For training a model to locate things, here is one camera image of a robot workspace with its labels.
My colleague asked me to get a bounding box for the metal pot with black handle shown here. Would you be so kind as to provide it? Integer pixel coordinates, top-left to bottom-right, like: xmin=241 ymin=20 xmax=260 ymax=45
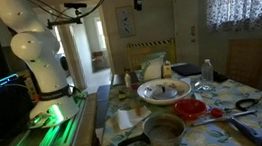
xmin=118 ymin=114 xmax=185 ymax=146

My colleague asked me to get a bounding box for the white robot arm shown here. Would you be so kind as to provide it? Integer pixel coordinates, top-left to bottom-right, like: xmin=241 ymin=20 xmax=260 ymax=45
xmin=0 ymin=0 xmax=79 ymax=129

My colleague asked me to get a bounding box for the metal pot lid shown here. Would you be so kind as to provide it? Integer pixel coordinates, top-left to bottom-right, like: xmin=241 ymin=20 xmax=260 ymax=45
xmin=152 ymin=86 xmax=178 ymax=100

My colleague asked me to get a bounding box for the red plastic bowl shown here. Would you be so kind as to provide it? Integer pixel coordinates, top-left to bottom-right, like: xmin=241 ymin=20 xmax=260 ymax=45
xmin=174 ymin=98 xmax=207 ymax=120

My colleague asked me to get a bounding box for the small white bottle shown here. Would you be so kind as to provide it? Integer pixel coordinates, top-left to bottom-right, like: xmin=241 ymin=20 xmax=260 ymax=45
xmin=124 ymin=72 xmax=131 ymax=88

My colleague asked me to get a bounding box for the yellow small carton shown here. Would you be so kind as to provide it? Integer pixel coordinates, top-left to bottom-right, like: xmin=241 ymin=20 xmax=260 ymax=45
xmin=163 ymin=60 xmax=172 ymax=79

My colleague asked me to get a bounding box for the lemon print tablecloth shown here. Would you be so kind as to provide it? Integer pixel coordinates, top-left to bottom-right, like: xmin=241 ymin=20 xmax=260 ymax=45
xmin=101 ymin=80 xmax=262 ymax=146

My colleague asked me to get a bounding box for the white paper napkin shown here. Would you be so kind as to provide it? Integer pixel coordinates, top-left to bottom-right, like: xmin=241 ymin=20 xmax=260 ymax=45
xmin=117 ymin=106 xmax=151 ymax=130

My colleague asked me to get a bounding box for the black tablet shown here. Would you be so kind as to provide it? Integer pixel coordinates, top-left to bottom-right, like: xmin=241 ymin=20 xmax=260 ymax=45
xmin=172 ymin=64 xmax=201 ymax=77

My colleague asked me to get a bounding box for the framed bird picture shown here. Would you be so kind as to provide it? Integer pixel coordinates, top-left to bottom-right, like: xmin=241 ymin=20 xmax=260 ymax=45
xmin=116 ymin=6 xmax=135 ymax=38

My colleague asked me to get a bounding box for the clear plastic water bottle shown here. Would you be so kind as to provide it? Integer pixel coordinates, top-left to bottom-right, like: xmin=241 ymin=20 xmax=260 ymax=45
xmin=201 ymin=60 xmax=214 ymax=82

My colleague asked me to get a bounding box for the small red cap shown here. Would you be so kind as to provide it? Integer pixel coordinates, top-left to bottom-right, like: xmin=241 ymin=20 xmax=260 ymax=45
xmin=210 ymin=108 xmax=224 ymax=118

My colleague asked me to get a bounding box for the wooden chair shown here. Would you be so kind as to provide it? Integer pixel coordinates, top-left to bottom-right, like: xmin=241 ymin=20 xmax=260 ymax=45
xmin=225 ymin=38 xmax=262 ymax=87

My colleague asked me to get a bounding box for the long metal utensil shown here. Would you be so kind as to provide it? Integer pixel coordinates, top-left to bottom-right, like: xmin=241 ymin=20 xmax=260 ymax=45
xmin=192 ymin=110 xmax=258 ymax=127

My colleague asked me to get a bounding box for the floral window curtain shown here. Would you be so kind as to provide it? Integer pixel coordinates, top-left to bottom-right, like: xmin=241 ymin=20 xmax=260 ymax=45
xmin=206 ymin=0 xmax=262 ymax=32

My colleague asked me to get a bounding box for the overhead black camera mount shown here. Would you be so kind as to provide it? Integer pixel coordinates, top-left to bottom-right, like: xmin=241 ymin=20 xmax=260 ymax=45
xmin=47 ymin=2 xmax=87 ymax=30

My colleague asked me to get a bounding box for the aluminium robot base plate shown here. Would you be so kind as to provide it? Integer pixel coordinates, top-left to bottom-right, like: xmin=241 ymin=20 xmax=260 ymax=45
xmin=0 ymin=91 xmax=95 ymax=146

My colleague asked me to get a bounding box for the black coiled cable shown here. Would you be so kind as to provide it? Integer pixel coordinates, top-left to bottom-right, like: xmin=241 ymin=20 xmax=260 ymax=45
xmin=234 ymin=94 xmax=262 ymax=112

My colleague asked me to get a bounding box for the blue handled tool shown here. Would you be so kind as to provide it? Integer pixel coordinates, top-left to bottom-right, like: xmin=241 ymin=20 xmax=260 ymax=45
xmin=228 ymin=118 xmax=262 ymax=146

